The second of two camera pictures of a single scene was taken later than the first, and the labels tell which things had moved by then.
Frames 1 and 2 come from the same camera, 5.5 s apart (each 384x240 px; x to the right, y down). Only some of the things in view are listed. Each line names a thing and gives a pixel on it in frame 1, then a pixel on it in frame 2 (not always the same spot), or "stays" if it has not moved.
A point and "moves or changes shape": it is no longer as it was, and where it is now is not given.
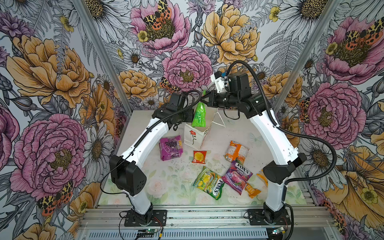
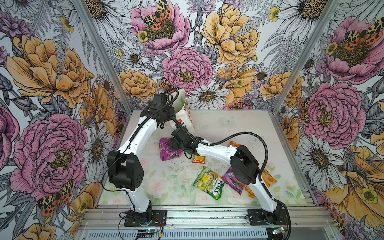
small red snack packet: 199,156 stays
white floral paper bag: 194,136 moves or changes shape
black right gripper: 213,102 → 174,143
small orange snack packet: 252,192 stays
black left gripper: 189,118 → 171,109
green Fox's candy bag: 209,182 stays
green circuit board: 151,230 stays
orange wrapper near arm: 262,176 stays
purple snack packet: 170,148 stays
